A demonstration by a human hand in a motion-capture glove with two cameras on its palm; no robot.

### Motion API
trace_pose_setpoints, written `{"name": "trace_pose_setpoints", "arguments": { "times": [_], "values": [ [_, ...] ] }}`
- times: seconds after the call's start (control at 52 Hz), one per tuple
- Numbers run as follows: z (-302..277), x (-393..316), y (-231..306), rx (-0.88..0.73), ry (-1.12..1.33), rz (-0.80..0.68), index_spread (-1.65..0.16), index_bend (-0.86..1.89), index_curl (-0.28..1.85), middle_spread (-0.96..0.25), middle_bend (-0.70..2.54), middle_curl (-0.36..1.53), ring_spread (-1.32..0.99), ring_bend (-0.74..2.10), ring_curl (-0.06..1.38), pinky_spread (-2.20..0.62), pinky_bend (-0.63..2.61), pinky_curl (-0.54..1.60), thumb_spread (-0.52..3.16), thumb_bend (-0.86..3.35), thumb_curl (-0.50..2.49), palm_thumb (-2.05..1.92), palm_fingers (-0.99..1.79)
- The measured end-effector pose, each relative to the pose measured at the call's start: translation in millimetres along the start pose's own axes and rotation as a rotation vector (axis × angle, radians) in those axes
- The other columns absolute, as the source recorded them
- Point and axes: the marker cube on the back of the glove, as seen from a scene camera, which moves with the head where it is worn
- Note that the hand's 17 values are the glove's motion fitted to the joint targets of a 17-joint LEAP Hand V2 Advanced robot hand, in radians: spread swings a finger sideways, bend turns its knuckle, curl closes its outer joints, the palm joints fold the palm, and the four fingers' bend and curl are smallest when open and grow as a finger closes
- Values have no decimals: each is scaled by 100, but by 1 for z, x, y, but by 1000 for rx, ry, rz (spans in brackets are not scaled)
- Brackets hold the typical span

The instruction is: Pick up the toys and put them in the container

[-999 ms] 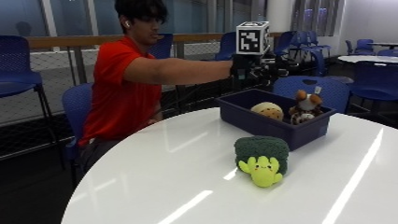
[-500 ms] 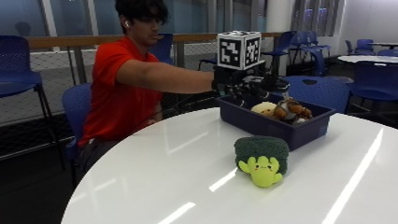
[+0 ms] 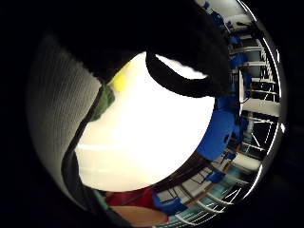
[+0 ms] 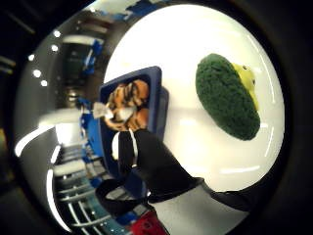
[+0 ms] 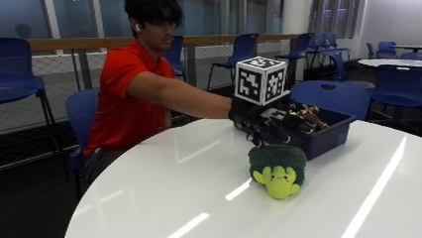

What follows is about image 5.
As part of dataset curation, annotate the dark blue plastic bin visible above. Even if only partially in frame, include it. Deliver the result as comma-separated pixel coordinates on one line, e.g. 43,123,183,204
281,104,358,162

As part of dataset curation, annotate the blue chair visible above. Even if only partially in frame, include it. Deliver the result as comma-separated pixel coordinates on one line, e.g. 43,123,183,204
365,41,398,60
0,37,61,154
274,32,317,83
368,63,422,128
289,79,373,122
207,33,261,92
161,35,188,79
65,86,103,197
398,52,422,61
306,32,353,82

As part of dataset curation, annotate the green broccoli plush toy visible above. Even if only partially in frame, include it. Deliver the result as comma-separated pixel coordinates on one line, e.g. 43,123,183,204
246,143,309,200

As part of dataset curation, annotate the white cube of black markers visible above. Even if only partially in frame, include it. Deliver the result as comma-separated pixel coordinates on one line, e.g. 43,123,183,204
233,56,289,107

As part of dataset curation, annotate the white round table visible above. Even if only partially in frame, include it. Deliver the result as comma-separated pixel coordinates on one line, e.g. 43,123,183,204
357,58,422,69
389,44,422,52

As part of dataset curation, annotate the the person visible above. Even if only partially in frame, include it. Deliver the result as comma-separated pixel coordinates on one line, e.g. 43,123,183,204
81,0,234,187

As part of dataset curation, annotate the wooden railing with mesh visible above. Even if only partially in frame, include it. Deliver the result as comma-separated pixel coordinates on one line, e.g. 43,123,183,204
0,33,306,133

